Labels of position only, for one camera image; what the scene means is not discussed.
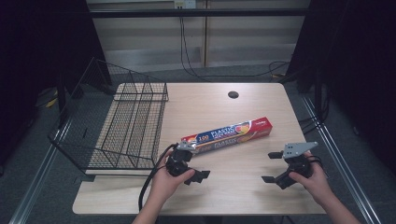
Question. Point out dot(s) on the white wall socket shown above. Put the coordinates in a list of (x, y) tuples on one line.
[(185, 3)]

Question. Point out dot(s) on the yellow floor object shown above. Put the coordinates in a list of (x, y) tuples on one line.
[(49, 101)]

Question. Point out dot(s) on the black horizontal bar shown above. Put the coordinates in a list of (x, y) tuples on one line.
[(199, 12)]

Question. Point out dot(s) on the person's left hand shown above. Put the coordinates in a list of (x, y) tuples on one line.
[(165, 185)]

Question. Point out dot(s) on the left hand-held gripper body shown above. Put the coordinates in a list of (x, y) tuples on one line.
[(179, 161)]

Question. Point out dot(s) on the person's right hand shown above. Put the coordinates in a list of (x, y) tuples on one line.
[(314, 185)]

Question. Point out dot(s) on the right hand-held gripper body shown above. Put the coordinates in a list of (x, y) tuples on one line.
[(297, 165)]

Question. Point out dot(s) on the red plastic wrap box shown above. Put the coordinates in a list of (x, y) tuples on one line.
[(229, 135)]

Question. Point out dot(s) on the dark curtain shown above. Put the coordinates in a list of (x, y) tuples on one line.
[(34, 62), (358, 68)]

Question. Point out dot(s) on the metal floor rail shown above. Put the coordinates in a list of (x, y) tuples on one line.
[(339, 158), (37, 174)]

